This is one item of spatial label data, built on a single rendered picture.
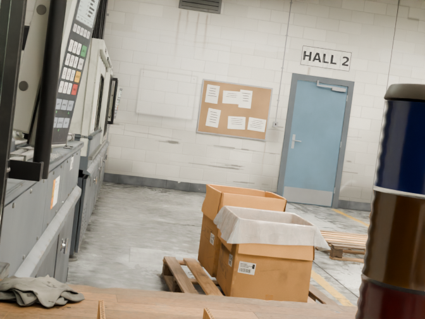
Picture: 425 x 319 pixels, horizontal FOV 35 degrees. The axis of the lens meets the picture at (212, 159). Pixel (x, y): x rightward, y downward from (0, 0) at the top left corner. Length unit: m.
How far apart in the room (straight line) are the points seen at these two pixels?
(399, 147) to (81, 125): 4.83
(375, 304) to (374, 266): 0.01
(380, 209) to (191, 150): 11.05
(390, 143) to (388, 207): 0.02
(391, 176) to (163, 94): 11.01
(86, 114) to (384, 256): 4.82
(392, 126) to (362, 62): 11.70
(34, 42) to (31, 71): 0.06
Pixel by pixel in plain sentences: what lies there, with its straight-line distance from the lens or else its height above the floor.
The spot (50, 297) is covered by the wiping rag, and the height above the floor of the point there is 0.91.
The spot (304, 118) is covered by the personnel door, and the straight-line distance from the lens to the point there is 11.61.
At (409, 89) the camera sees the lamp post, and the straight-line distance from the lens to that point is 0.26.
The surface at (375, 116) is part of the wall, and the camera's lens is 12.02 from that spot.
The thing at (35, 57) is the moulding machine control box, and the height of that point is 1.26.
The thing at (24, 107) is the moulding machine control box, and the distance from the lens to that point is 1.39.
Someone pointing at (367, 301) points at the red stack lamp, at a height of 1.11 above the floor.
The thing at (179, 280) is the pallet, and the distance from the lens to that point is 4.43.
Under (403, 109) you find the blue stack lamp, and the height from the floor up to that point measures 1.19.
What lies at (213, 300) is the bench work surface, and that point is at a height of 0.90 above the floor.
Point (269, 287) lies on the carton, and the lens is 4.08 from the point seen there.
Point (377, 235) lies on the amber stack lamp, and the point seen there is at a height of 1.14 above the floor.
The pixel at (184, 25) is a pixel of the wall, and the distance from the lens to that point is 11.37.
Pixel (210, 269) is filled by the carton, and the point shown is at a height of 0.18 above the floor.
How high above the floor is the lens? 1.17
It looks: 3 degrees down
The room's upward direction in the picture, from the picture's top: 7 degrees clockwise
